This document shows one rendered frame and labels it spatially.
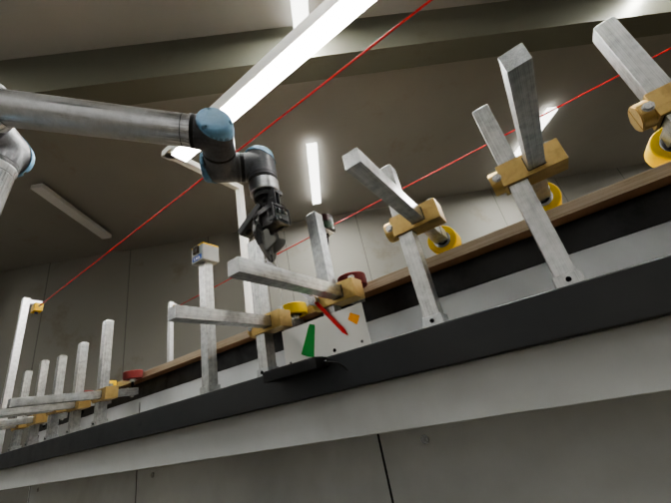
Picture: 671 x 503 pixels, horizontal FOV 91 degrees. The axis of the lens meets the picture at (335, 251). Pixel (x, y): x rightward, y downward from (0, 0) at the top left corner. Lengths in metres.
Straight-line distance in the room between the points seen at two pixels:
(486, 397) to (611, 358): 0.21
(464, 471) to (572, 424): 0.26
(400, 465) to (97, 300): 5.40
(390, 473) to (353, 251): 4.35
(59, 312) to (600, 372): 6.14
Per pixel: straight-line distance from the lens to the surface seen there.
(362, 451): 1.08
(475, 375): 0.73
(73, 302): 6.19
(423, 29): 3.24
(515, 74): 0.53
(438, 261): 0.92
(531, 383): 0.71
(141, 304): 5.63
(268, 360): 0.99
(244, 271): 0.59
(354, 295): 0.81
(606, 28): 0.92
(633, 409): 0.92
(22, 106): 1.09
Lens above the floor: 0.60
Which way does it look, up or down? 24 degrees up
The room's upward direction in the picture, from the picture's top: 12 degrees counter-clockwise
